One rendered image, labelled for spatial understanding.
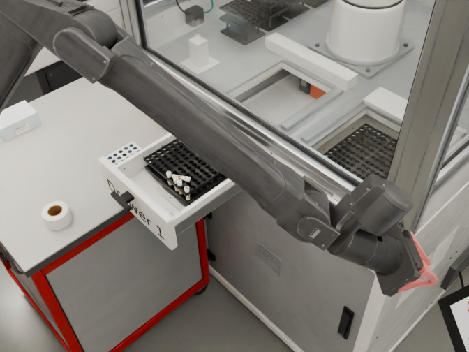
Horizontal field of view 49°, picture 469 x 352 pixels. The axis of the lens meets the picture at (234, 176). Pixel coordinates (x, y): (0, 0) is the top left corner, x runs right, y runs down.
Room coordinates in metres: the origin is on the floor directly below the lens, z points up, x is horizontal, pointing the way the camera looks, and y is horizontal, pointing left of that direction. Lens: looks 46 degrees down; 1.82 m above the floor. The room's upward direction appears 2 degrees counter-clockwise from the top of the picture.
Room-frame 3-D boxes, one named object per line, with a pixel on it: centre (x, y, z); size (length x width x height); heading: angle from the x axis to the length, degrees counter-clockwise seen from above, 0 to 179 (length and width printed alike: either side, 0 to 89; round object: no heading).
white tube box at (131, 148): (1.09, 0.32, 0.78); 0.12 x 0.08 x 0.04; 133
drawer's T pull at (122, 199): (0.83, 0.26, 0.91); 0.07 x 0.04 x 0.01; 42
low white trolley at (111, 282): (1.15, 0.52, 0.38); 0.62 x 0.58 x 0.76; 42
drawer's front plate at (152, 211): (0.85, 0.24, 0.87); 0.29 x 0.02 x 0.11; 42
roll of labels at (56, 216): (0.89, 0.47, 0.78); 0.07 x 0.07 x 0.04
